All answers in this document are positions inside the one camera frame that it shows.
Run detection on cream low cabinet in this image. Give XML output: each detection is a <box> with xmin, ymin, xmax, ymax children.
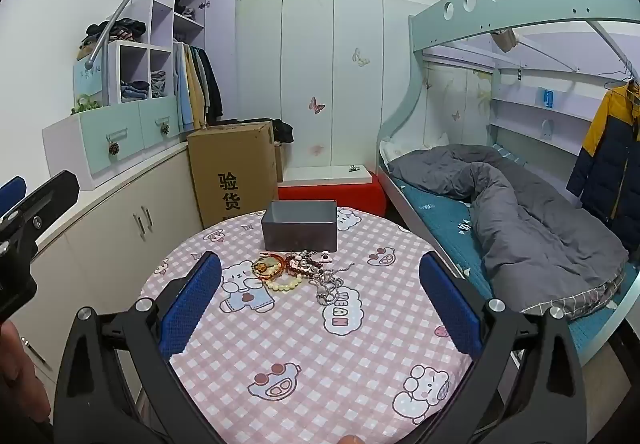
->
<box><xmin>27</xmin><ymin>140</ymin><xmax>204</xmax><ymax>377</ymax></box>

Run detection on dark metal tin box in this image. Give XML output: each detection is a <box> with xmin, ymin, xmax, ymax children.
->
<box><xmin>260</xmin><ymin>200</ymin><xmax>339</xmax><ymax>254</ymax></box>

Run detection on pale green bunk bed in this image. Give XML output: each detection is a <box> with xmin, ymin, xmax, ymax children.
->
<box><xmin>375</xmin><ymin>0</ymin><xmax>640</xmax><ymax>370</ymax></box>

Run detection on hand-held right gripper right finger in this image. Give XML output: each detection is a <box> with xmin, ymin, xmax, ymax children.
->
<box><xmin>419</xmin><ymin>251</ymin><xmax>586</xmax><ymax>444</ymax></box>

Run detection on grey duvet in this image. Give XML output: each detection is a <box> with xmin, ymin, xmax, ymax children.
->
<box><xmin>387</xmin><ymin>144</ymin><xmax>630</xmax><ymax>316</ymax></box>

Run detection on folded blue jeans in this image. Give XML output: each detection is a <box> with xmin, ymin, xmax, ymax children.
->
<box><xmin>120</xmin><ymin>80</ymin><xmax>151</xmax><ymax>101</ymax></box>

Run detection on person's left hand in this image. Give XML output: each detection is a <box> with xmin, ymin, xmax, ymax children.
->
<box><xmin>0</xmin><ymin>323</ymin><xmax>52</xmax><ymax>427</ymax></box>

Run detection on white wall shelves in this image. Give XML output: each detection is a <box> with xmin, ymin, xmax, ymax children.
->
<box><xmin>489</xmin><ymin>68</ymin><xmax>610</xmax><ymax>146</ymax></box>

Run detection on pile of dark clothes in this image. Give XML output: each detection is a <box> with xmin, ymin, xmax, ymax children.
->
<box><xmin>81</xmin><ymin>19</ymin><xmax>147</xmax><ymax>46</ymax></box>

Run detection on red ottoman with white top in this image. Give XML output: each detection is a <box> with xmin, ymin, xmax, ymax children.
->
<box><xmin>277</xmin><ymin>165</ymin><xmax>387</xmax><ymax>218</ymax></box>

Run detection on pink checked cartoon tablecloth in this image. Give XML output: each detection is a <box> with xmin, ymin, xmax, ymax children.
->
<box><xmin>140</xmin><ymin>206</ymin><xmax>474</xmax><ymax>444</ymax></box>

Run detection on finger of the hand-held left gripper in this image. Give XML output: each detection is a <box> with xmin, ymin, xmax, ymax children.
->
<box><xmin>0</xmin><ymin>176</ymin><xmax>27</xmax><ymax>219</ymax></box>
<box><xmin>0</xmin><ymin>171</ymin><xmax>81</xmax><ymax>257</ymax></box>

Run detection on large cardboard box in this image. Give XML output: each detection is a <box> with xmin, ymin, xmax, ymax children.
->
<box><xmin>186</xmin><ymin>120</ymin><xmax>279</xmax><ymax>230</ymax></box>

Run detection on light blue hanging garment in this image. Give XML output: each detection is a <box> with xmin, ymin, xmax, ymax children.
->
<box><xmin>173</xmin><ymin>43</ymin><xmax>194</xmax><ymax>131</ymax></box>

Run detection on yellow hanging garment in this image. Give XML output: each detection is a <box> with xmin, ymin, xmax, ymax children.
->
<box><xmin>186</xmin><ymin>46</ymin><xmax>207</xmax><ymax>130</ymax></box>

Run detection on teal bed sheet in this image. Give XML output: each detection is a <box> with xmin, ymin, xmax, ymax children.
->
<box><xmin>390</xmin><ymin>174</ymin><xmax>626</xmax><ymax>335</ymax></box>

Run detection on cream bead bracelet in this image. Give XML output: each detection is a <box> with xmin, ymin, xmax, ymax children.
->
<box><xmin>264</xmin><ymin>273</ymin><xmax>305</xmax><ymax>296</ymax></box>

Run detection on teal drawer cabinet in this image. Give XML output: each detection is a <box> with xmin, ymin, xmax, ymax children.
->
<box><xmin>42</xmin><ymin>96</ymin><xmax>184</xmax><ymax>191</ymax></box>

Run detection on yellow and navy jacket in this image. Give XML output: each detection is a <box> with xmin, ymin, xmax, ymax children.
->
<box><xmin>566</xmin><ymin>81</ymin><xmax>640</xmax><ymax>250</ymax></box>

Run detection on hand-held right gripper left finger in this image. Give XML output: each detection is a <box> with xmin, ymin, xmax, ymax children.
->
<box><xmin>52</xmin><ymin>251</ymin><xmax>223</xmax><ymax>444</ymax></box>

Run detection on black cloth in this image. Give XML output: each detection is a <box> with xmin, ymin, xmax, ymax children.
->
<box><xmin>272</xmin><ymin>120</ymin><xmax>295</xmax><ymax>145</ymax></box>

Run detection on beige hanging bag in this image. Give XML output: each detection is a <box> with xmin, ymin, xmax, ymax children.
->
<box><xmin>492</xmin><ymin>29</ymin><xmax>521</xmax><ymax>53</ymax></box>

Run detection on white wardrobe with butterfly stickers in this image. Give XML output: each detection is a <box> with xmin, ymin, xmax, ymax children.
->
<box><xmin>235</xmin><ymin>0</ymin><xmax>436</xmax><ymax>171</ymax></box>

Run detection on orange bangle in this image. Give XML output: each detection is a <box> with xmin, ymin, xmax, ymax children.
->
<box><xmin>251</xmin><ymin>254</ymin><xmax>287</xmax><ymax>281</ymax></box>

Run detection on dark red bead bracelet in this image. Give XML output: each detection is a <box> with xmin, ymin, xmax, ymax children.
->
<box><xmin>284</xmin><ymin>253</ymin><xmax>327</xmax><ymax>276</ymax></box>

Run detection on folded grey clothes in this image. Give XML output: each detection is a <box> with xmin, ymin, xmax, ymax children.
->
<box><xmin>151</xmin><ymin>70</ymin><xmax>174</xmax><ymax>99</ymax></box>

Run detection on black hanging garment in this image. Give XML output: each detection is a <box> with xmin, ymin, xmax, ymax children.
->
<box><xmin>202</xmin><ymin>49</ymin><xmax>224</xmax><ymax>123</ymax></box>

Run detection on green plant decoration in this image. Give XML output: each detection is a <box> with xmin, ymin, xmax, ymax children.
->
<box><xmin>72</xmin><ymin>93</ymin><xmax>103</xmax><ymax>116</ymax></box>

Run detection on clothes hanger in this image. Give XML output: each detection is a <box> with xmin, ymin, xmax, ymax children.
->
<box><xmin>602</xmin><ymin>69</ymin><xmax>640</xmax><ymax>92</ymax></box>

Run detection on lavender stair cabinet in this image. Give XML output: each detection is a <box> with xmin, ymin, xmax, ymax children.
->
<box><xmin>102</xmin><ymin>0</ymin><xmax>209</xmax><ymax>108</ymax></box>

